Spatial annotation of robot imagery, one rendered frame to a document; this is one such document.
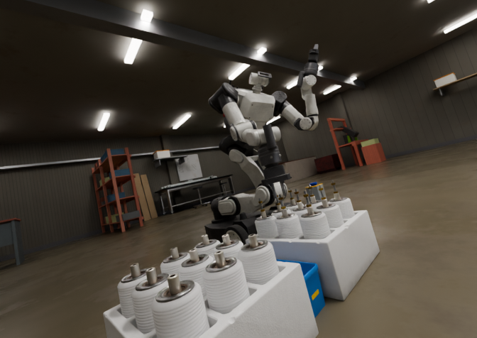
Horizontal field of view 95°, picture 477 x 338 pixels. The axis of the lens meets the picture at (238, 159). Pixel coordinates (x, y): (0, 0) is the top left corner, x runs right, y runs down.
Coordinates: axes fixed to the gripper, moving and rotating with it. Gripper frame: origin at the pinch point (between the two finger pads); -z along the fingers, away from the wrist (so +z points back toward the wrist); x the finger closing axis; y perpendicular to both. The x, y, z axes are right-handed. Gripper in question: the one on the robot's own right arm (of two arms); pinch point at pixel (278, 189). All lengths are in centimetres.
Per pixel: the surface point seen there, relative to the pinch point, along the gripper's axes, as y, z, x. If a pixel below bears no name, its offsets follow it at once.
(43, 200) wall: -531, 96, 592
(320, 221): 13.1, -13.0, -9.4
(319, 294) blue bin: 20.3, -32.0, -0.9
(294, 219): 3.9, -12.4, -2.6
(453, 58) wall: -561, 216, -695
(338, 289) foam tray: 19.0, -32.7, -7.5
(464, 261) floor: 14, -36, -51
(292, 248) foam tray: 9.1, -20.7, 1.9
